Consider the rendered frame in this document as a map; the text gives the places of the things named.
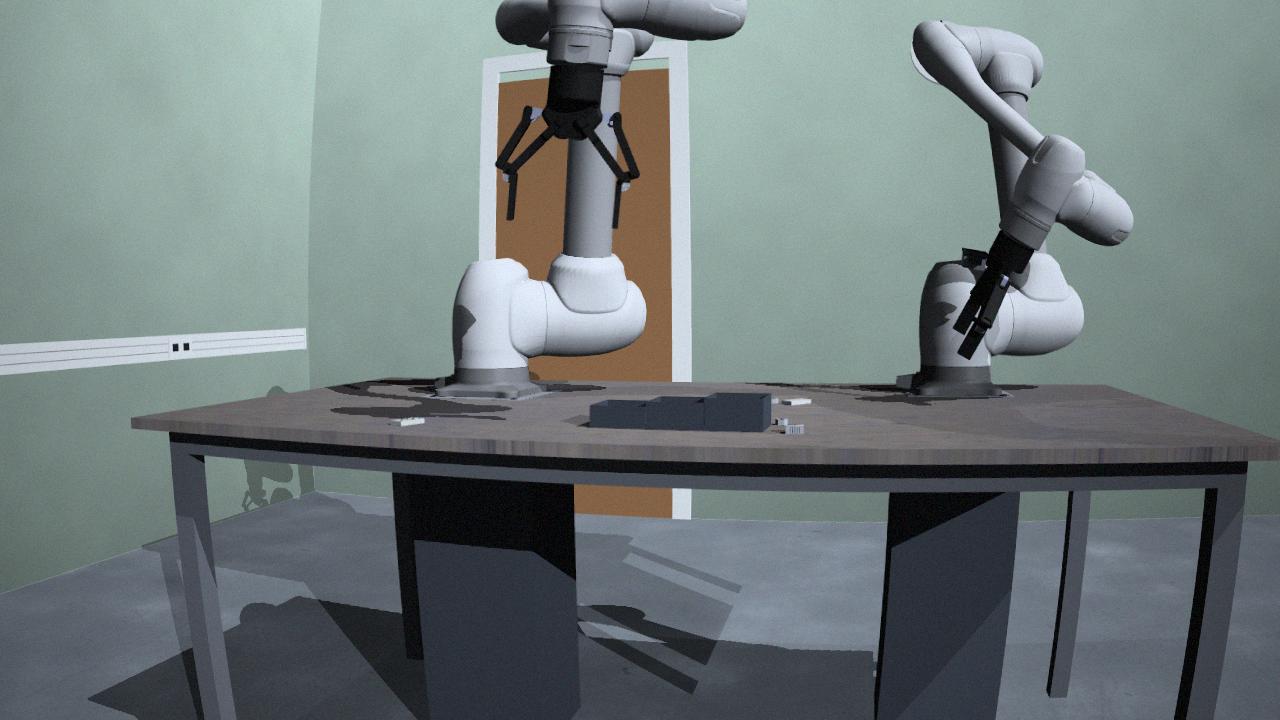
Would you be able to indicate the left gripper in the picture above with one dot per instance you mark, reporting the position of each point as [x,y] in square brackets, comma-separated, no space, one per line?
[1011,257]

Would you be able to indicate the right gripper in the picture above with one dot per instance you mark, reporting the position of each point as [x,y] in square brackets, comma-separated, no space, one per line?
[577,117]

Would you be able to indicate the dark grey three-compartment bin rack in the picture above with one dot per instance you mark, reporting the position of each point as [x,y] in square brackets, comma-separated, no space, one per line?
[729,412]

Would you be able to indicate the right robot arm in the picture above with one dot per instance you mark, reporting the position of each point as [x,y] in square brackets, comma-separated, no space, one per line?
[501,318]

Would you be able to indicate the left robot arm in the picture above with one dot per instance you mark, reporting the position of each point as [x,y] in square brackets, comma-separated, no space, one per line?
[1040,312]

